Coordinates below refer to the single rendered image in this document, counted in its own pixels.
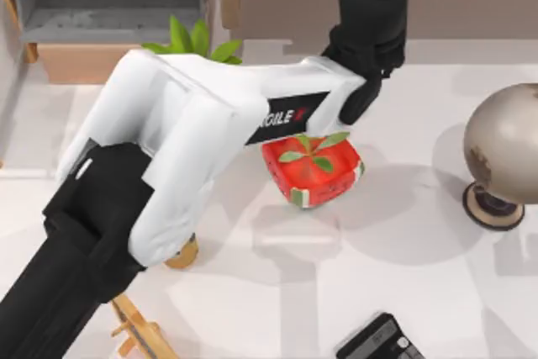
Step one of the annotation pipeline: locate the green leafy plant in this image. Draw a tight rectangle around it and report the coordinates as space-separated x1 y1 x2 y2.
141 14 245 66

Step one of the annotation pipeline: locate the wooden cupboard drawer front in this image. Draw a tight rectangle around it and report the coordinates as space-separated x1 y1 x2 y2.
238 0 538 42

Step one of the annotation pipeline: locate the red square plant pot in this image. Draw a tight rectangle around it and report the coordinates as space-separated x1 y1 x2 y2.
261 131 367 211

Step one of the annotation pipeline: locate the pale wooden drawer front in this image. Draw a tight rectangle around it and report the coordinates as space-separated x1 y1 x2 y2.
36 40 146 85

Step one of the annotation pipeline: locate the beige globe on stand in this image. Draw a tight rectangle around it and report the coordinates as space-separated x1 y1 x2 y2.
462 82 538 232

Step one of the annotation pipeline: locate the round wooden piece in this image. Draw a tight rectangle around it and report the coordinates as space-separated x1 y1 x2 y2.
162 232 200 271

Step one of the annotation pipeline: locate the black flat device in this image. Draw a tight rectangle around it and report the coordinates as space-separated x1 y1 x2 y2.
335 312 416 359

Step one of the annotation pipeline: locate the wooden framed blackboard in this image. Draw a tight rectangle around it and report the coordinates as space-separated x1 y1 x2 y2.
110 293 180 359

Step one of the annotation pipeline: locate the wooden cupboard frame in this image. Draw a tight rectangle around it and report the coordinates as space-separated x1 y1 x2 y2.
0 0 40 65

